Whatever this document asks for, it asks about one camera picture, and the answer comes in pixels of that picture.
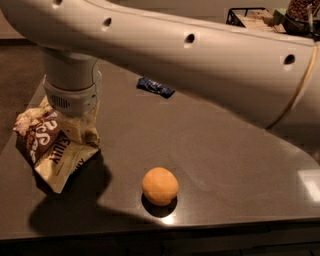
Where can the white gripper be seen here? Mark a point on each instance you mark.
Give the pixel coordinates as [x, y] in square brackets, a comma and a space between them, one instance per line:
[74, 99]

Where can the blue rxbar blueberry bar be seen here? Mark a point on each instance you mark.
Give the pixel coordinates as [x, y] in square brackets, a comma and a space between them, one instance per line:
[151, 86]

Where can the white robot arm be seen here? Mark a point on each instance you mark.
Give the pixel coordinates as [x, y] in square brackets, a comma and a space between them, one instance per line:
[271, 80]

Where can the black wire basket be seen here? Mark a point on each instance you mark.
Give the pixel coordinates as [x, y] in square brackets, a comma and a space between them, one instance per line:
[233, 20]

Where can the orange fruit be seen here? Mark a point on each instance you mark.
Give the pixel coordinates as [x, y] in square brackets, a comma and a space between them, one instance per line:
[160, 186]

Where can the jar of nuts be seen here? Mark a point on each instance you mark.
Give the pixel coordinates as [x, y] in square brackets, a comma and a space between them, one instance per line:
[304, 11]

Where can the wooden packets in basket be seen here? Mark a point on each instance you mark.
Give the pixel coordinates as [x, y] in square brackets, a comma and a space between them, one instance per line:
[260, 19]

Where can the brown chip bag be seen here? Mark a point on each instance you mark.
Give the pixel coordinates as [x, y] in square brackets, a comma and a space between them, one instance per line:
[53, 155]

